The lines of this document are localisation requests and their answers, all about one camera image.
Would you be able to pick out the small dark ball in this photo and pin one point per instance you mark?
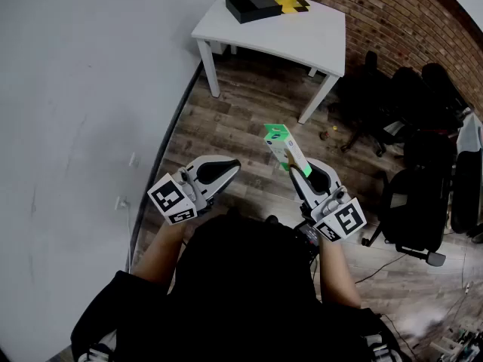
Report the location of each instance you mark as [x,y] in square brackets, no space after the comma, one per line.
[323,135]

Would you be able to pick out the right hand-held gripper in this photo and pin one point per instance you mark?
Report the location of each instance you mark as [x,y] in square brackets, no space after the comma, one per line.
[343,219]

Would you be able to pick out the black device with screen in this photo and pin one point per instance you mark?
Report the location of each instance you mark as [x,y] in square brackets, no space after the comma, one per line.
[309,236]

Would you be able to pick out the person's right forearm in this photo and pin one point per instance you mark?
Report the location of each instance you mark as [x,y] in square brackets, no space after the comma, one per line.
[337,273]

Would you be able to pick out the green and white small box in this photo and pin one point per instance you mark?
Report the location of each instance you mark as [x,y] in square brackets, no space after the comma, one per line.
[287,145]

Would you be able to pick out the person's left forearm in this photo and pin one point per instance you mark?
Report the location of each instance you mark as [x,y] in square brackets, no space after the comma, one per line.
[158,255]

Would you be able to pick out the white wall outlet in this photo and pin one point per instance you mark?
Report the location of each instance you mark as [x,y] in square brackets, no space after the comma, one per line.
[121,203]
[134,159]

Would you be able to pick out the white grey container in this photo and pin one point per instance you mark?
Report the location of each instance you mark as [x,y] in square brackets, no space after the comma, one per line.
[469,134]

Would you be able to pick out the black office chair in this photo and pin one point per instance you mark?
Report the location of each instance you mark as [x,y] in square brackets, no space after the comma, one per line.
[370,100]
[415,202]
[441,89]
[466,194]

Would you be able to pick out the white table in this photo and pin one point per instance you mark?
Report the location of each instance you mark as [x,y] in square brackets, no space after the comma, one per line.
[287,40]

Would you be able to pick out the person's black clothing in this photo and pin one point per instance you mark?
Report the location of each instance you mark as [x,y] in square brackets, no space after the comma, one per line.
[241,296]

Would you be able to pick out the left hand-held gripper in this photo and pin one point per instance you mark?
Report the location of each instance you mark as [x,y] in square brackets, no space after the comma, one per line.
[171,198]

